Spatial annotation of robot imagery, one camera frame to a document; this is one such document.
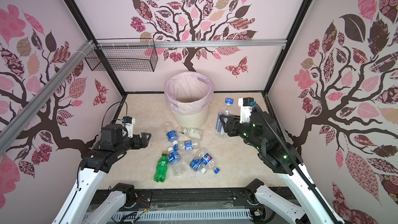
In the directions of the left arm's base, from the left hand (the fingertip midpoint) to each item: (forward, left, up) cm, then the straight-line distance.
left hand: (143, 138), depth 74 cm
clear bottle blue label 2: (+10, -11, -14) cm, 20 cm away
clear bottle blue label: (-8, -15, -13) cm, 21 cm away
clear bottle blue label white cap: (-8, -25, -13) cm, 30 cm away
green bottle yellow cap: (-12, -8, -14) cm, 20 cm away
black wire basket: (+50, +11, +15) cm, 54 cm away
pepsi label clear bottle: (-6, -32, -14) cm, 35 cm away
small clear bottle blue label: (+2, -22, -13) cm, 25 cm away
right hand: (+1, -38, +20) cm, 43 cm away
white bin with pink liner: (+37, -20, -7) cm, 43 cm away
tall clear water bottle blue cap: (-5, -36, +16) cm, 40 cm away
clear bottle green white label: (+11, -22, -14) cm, 28 cm away
